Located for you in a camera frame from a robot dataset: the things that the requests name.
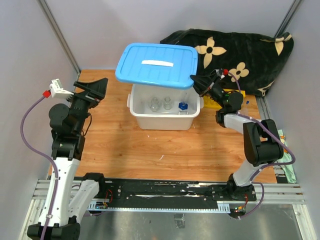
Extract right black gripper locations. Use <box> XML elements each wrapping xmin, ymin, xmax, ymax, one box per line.
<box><xmin>187</xmin><ymin>73</ymin><xmax>227</xmax><ymax>110</ymax></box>

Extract blue plastic lid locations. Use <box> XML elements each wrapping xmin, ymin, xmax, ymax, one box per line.
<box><xmin>115</xmin><ymin>42</ymin><xmax>198</xmax><ymax>90</ymax></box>

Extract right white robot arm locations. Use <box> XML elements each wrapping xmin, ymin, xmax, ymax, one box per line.
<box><xmin>190</xmin><ymin>69</ymin><xmax>284</xmax><ymax>200</ymax></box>

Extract black floral blanket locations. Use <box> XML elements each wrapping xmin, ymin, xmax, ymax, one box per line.
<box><xmin>160</xmin><ymin>28</ymin><xmax>294</xmax><ymax>97</ymax></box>

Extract metal crucible tongs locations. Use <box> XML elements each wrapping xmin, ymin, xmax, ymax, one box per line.
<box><xmin>158</xmin><ymin>110</ymin><xmax>189</xmax><ymax>116</ymax></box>

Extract clear plastic tube rack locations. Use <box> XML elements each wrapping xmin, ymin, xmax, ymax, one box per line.
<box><xmin>240</xmin><ymin>104</ymin><xmax>250</xmax><ymax>117</ymax></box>

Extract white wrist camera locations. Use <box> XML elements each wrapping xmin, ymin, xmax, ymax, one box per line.
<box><xmin>215</xmin><ymin>68</ymin><xmax>225</xmax><ymax>79</ymax></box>
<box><xmin>49</xmin><ymin>78</ymin><xmax>74</xmax><ymax>100</ymax></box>

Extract white plastic bin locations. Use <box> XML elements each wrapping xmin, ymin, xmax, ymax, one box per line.
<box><xmin>127</xmin><ymin>84</ymin><xmax>204</xmax><ymax>131</ymax></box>

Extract green cartoon cloth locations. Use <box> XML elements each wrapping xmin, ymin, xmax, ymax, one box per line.
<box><xmin>277</xmin><ymin>129</ymin><xmax>297</xmax><ymax>184</ymax></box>

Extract yellow test tube rack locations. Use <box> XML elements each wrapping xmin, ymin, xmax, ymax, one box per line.
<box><xmin>203</xmin><ymin>88</ymin><xmax>246</xmax><ymax>110</ymax></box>

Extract small glass beaker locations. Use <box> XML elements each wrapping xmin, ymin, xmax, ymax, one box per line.
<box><xmin>163</xmin><ymin>96</ymin><xmax>172</xmax><ymax>110</ymax></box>

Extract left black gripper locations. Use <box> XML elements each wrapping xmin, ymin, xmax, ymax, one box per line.
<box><xmin>64</xmin><ymin>77</ymin><xmax>108</xmax><ymax>134</ymax></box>

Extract glass conical flask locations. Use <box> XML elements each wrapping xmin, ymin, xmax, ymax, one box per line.
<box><xmin>149</xmin><ymin>97</ymin><xmax>161</xmax><ymax>112</ymax></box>

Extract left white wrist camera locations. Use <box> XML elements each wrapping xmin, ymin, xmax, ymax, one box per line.
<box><xmin>49</xmin><ymin>78</ymin><xmax>74</xmax><ymax>100</ymax></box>

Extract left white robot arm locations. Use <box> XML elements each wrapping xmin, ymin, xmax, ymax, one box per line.
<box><xmin>25</xmin><ymin>78</ymin><xmax>108</xmax><ymax>240</ymax></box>

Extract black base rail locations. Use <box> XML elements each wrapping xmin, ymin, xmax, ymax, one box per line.
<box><xmin>95</xmin><ymin>178</ymin><xmax>257</xmax><ymax>210</ymax></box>

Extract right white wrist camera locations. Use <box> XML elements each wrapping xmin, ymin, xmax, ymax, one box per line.
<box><xmin>215</xmin><ymin>68</ymin><xmax>225</xmax><ymax>79</ymax></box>

